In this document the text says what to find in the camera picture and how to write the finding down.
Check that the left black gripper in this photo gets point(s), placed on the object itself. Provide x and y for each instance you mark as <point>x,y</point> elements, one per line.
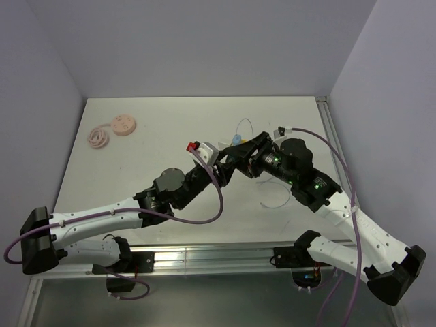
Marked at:
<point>225,172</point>

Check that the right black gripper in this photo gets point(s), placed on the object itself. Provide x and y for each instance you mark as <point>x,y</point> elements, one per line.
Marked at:
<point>243,149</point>

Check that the light blue charger plug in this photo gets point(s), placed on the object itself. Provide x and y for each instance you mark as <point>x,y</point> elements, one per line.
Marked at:
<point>236,140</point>

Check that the pink round power strip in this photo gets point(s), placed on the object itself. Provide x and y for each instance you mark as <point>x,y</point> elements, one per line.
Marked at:
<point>123,125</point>

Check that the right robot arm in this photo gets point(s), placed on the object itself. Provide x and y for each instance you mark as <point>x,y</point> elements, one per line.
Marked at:
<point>387,265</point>

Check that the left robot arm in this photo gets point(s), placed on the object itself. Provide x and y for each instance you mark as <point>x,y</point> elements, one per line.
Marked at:
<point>46,240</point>

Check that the white flat card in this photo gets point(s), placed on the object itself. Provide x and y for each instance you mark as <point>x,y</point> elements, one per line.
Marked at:
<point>224,145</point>

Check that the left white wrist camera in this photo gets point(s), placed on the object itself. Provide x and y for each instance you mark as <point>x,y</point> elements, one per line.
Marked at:
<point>205,151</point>

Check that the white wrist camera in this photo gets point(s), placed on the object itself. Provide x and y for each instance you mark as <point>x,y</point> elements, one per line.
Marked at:
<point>205,151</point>
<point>280,133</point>

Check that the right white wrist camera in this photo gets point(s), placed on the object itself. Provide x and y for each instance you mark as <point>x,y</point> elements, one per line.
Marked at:
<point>280,133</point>

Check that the aluminium right side rail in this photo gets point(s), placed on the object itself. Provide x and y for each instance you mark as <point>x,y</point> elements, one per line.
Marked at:
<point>332,137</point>

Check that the aluminium front rail frame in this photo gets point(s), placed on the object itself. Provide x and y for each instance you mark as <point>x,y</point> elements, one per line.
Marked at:
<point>193,285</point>

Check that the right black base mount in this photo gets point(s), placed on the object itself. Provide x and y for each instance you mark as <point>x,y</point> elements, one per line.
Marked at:
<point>305,271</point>

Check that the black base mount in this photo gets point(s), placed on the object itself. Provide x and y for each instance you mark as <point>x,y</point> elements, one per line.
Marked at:
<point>305,271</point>
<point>123,277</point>

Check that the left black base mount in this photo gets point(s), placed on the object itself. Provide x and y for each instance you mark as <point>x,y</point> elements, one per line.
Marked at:
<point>123,277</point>

